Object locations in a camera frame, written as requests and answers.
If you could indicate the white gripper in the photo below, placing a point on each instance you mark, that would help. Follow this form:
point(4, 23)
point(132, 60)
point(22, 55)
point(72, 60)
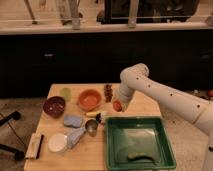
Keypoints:
point(124, 94)

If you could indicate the red orange apple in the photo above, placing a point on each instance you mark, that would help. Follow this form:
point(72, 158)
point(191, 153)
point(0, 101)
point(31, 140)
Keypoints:
point(117, 106)

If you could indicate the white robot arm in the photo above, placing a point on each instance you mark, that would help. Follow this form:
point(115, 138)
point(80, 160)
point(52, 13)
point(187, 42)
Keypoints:
point(195, 110)

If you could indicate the small metal cup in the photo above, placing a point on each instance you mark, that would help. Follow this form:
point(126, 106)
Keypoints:
point(91, 127)

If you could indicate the dark red grape bunch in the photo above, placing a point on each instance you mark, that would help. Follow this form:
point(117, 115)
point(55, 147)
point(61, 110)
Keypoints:
point(108, 92)

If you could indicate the green plastic tray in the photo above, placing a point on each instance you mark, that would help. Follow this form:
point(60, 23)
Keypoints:
point(124, 135)

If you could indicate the orange bowl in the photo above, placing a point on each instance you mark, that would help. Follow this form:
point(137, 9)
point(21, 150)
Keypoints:
point(89, 99)

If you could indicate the green cucumber toy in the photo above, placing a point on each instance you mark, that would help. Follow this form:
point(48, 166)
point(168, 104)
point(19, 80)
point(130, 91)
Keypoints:
point(137, 156)

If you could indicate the blue sponge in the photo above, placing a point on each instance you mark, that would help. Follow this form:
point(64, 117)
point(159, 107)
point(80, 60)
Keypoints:
point(73, 121)

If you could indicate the grey blue cloth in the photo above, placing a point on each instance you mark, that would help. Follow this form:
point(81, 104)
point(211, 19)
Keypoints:
point(74, 136)

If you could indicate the dark red bowl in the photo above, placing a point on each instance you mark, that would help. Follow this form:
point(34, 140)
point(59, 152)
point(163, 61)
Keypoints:
point(54, 106)

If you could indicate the white round dish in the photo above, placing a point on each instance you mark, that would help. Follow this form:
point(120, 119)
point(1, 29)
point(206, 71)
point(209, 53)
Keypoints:
point(57, 143)

